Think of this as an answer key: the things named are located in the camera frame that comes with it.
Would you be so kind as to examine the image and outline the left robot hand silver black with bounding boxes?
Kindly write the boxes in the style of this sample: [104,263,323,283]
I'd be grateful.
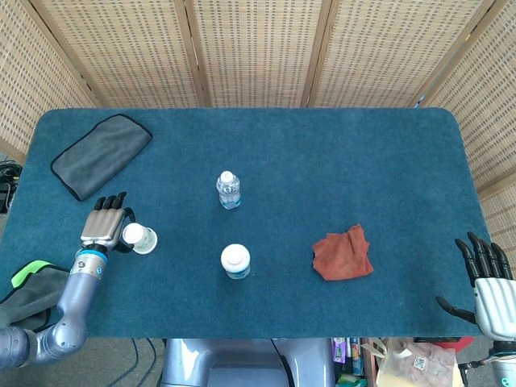
[80,191,137,254]

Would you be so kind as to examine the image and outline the colourful packaged boxes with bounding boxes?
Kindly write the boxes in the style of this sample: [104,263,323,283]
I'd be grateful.
[331,336,368,387]

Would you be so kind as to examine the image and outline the clear water bottle white cap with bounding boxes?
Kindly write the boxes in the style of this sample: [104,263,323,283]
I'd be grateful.
[215,170,242,210]

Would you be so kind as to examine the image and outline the black equipment with cables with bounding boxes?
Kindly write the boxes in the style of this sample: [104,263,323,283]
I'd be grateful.
[0,157,24,215]

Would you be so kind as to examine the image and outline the orange rust cloth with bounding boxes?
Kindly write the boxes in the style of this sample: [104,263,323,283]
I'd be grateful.
[311,223,375,281]

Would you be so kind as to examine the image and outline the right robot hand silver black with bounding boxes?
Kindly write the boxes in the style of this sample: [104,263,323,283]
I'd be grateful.
[435,231,516,343]

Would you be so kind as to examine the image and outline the white milk drink bottle blue label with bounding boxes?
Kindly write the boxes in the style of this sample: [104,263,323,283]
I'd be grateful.
[220,243,252,281]

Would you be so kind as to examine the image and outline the white paper cup green flowers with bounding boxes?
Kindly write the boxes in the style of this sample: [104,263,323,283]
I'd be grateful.
[133,233,159,256]
[122,223,158,254]

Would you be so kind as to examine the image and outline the grey garment green stripe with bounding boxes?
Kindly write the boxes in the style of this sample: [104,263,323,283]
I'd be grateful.
[0,260,72,332]

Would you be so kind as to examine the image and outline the woven rattan folding screen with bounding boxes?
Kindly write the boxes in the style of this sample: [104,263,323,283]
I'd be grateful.
[0,0,516,259]

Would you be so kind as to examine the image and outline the grey microfibre cloth black trim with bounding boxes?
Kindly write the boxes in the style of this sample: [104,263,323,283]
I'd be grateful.
[50,113,153,202]

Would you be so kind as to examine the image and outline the blue carpet table cover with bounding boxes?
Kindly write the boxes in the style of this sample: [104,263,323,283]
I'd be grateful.
[0,106,493,339]

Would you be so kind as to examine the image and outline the beige paper bag QR label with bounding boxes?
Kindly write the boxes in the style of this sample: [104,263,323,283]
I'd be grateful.
[375,337,463,387]

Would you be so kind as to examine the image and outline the grey robot torso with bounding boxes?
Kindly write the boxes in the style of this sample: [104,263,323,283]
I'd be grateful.
[160,337,336,387]

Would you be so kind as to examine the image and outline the black floor cable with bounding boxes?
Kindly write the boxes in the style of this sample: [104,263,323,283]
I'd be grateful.
[119,337,163,387]

